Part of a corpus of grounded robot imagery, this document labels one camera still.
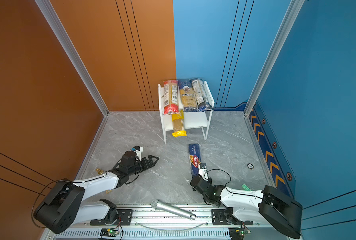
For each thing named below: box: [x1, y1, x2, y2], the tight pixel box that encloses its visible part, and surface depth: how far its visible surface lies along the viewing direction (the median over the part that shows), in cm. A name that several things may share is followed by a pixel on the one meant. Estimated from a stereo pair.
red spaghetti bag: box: [163, 79, 180, 115], surface depth 79 cm
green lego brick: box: [241, 184, 252, 192], surface depth 84 cm
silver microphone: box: [151, 199, 196, 220], surface depth 76 cm
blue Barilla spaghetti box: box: [188, 143, 201, 178], surface depth 92 cm
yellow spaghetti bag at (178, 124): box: [171, 109, 187, 137], surface depth 88 cm
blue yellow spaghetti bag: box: [178, 79, 199, 113], surface depth 81 cm
